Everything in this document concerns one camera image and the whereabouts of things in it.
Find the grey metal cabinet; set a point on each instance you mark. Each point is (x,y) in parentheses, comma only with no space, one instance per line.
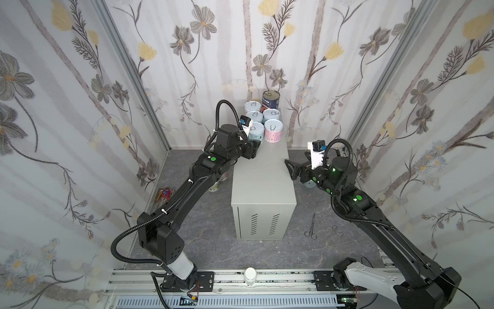
(263,194)

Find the pink label can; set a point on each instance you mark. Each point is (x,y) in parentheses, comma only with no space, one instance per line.
(252,105)

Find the white lid can front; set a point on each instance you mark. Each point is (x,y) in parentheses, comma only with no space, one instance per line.
(255,116)

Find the metal scissors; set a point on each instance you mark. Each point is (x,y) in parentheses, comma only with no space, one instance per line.
(334,231)
(310,232)

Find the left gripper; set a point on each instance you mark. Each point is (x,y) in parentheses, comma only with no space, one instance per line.
(251,149)

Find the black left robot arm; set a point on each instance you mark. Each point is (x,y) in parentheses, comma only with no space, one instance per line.
(158,231)

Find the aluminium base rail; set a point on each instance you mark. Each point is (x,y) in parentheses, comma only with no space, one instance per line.
(284,288)

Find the green label can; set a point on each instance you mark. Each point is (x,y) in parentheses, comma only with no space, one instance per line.
(215,187)

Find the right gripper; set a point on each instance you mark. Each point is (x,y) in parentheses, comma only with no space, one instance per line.
(300,172)

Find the teal label can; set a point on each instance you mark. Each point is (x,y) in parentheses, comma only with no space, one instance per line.
(271,114)
(256,132)

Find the dark blue tomato can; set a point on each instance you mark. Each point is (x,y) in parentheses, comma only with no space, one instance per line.
(270,100)

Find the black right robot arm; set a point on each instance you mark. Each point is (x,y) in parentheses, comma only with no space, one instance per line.
(421,283)

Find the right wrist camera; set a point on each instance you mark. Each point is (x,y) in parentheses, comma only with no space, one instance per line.
(317,149)

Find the white knob on rail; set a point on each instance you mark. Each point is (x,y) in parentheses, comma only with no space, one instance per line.
(250,276)

